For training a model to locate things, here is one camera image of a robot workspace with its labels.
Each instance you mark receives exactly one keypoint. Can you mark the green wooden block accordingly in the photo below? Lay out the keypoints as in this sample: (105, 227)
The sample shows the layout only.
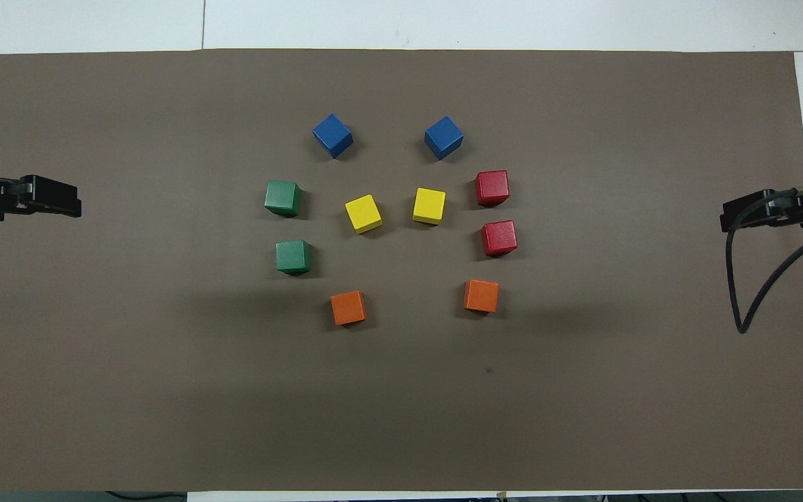
(292, 255)
(281, 196)

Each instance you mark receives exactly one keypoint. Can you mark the red wooden block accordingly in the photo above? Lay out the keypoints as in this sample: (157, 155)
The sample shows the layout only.
(498, 237)
(491, 187)

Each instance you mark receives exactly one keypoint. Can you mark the brown table mat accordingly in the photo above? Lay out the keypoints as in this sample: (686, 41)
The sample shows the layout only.
(164, 390)

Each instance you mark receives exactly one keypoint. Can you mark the blue wooden block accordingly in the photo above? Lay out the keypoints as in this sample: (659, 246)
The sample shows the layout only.
(443, 136)
(332, 134)

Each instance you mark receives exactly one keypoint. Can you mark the orange wooden block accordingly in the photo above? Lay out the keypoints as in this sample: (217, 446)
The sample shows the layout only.
(481, 295)
(347, 307)

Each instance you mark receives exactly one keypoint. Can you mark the yellow wooden block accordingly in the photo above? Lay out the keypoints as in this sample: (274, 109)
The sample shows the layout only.
(362, 212)
(429, 204)

